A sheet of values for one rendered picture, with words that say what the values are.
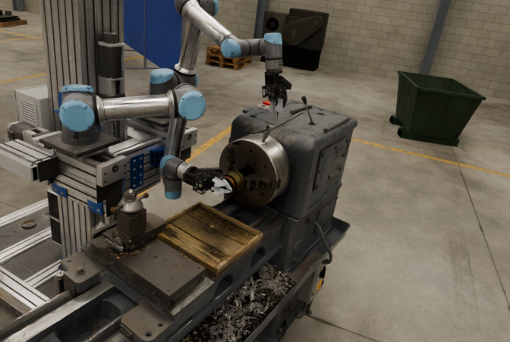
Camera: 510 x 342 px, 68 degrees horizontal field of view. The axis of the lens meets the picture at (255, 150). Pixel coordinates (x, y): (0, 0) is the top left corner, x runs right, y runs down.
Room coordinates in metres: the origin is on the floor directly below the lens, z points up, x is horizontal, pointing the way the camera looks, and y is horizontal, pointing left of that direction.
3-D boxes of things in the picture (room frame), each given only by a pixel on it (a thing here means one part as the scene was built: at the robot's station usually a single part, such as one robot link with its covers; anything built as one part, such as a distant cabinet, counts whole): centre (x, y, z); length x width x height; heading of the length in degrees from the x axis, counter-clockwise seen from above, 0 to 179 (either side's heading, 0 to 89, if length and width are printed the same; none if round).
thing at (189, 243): (1.29, 0.15, 0.89); 0.36 x 0.30 x 0.04; 58
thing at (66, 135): (1.45, 0.73, 1.21); 0.15 x 0.15 x 0.10
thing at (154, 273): (1.03, 0.33, 0.95); 0.43 x 0.17 x 0.05; 58
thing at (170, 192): (1.50, 0.35, 0.98); 0.11 x 0.08 x 0.11; 24
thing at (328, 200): (1.88, -0.20, 0.43); 0.60 x 0.48 x 0.86; 148
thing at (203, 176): (1.39, 0.21, 1.08); 0.12 x 0.09 x 0.08; 58
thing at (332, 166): (1.89, -0.20, 1.06); 0.59 x 0.48 x 0.39; 148
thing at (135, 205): (1.06, 0.38, 1.13); 0.08 x 0.08 x 0.03
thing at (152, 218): (1.09, 0.37, 0.99); 0.20 x 0.10 x 0.05; 148
